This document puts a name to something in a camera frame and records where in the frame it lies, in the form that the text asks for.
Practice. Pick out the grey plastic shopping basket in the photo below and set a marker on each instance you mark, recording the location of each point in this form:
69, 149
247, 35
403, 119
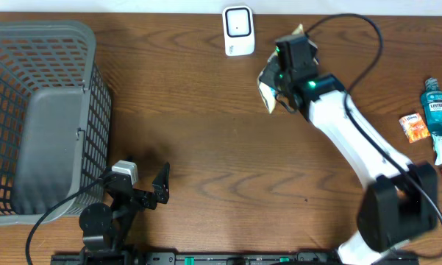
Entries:
55, 114

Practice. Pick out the yellow snack bag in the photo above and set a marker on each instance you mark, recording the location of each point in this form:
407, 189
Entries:
292, 63

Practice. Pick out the small orange snack packet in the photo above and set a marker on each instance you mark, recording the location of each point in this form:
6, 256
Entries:
414, 127

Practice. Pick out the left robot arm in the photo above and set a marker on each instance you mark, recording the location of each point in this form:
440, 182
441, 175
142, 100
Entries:
106, 227

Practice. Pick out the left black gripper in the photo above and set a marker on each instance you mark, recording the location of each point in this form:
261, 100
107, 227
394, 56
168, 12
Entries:
161, 188

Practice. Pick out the teal Listerine mouthwash bottle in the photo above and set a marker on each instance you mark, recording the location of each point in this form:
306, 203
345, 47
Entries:
431, 101

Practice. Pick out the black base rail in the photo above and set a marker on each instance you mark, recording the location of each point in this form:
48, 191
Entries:
170, 258

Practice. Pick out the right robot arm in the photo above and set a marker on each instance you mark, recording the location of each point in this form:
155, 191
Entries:
400, 197

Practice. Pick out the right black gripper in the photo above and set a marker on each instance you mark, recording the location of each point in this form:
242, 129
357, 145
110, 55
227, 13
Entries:
277, 59

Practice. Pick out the white barcode scanner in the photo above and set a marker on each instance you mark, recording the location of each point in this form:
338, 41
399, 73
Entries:
238, 26

